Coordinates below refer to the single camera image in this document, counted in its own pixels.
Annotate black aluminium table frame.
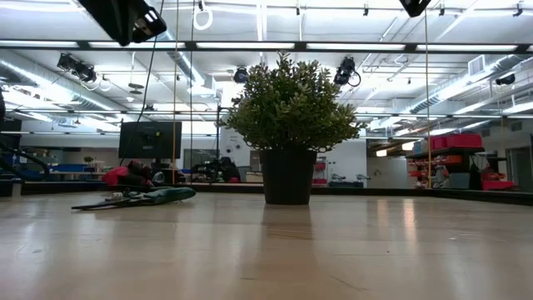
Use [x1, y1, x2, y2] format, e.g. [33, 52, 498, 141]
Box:
[0, 38, 533, 207]

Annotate thin black cable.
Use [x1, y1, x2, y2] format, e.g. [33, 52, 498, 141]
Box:
[189, 0, 196, 184]

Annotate black robot on bench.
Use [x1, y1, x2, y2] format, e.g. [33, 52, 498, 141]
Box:
[190, 158, 222, 183]

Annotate white cable loop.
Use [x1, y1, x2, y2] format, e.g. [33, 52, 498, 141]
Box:
[192, 7, 214, 32]

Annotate black power cable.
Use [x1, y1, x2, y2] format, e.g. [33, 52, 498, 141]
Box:
[118, 0, 167, 167]

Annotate black ceiling camera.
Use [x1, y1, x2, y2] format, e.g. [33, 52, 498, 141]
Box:
[56, 52, 98, 84]
[333, 56, 362, 88]
[494, 72, 517, 87]
[232, 66, 250, 85]

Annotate silver ventilation duct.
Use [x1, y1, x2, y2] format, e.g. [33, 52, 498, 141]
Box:
[409, 53, 533, 115]
[0, 57, 126, 126]

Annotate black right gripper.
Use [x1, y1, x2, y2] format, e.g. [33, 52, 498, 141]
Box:
[399, 0, 433, 18]

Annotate green plant in black pot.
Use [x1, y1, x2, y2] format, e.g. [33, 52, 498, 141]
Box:
[223, 49, 368, 206]

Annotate green pruning shears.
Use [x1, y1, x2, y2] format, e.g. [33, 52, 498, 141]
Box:
[70, 186, 197, 212]

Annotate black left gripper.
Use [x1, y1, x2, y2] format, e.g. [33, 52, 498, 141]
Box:
[77, 0, 168, 48]

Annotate black shelf rack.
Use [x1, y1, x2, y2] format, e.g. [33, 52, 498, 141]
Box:
[406, 132, 486, 190]

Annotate red wall bins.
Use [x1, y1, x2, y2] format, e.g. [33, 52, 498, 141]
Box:
[311, 160, 328, 186]

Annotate red black gardening glove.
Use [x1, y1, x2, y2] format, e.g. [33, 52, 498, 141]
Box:
[101, 159, 153, 187]

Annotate large red storage bin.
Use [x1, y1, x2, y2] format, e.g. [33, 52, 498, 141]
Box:
[429, 132, 484, 152]

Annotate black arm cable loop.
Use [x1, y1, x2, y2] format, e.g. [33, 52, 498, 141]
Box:
[0, 140, 51, 182]

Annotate small red storage bin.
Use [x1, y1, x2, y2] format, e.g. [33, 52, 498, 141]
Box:
[481, 179, 516, 192]

